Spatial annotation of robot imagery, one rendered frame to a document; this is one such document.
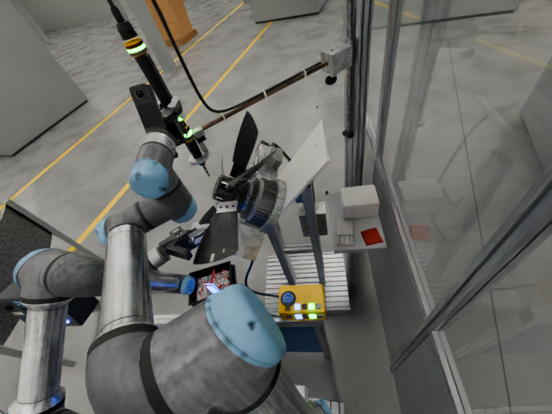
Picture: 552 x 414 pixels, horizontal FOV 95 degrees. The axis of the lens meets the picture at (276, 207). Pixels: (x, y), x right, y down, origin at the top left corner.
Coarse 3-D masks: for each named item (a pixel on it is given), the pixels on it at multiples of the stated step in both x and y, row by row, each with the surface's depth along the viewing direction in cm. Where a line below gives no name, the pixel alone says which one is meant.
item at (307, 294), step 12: (288, 288) 91; (300, 288) 91; (312, 288) 90; (300, 300) 88; (312, 300) 87; (324, 300) 92; (288, 312) 86; (300, 312) 85; (312, 312) 85; (324, 312) 84
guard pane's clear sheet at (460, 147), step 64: (384, 0) 98; (448, 0) 55; (512, 0) 38; (448, 64) 57; (512, 64) 39; (384, 128) 117; (448, 128) 60; (512, 128) 41; (448, 192) 63; (512, 192) 42; (448, 256) 67; (448, 320) 71; (512, 320) 45; (512, 384) 47
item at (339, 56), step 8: (344, 40) 92; (328, 48) 93; (336, 48) 91; (344, 48) 90; (328, 56) 91; (336, 56) 89; (344, 56) 91; (336, 64) 91; (344, 64) 93; (328, 72) 95; (336, 72) 93
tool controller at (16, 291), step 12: (12, 288) 97; (0, 300) 93; (12, 300) 92; (72, 300) 97; (84, 300) 101; (96, 300) 107; (12, 312) 98; (24, 312) 97; (72, 312) 96; (84, 312) 101; (72, 324) 99
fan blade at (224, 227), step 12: (216, 216) 105; (228, 216) 104; (216, 228) 101; (228, 228) 99; (204, 240) 101; (216, 240) 97; (228, 240) 95; (204, 252) 97; (216, 252) 94; (228, 252) 90
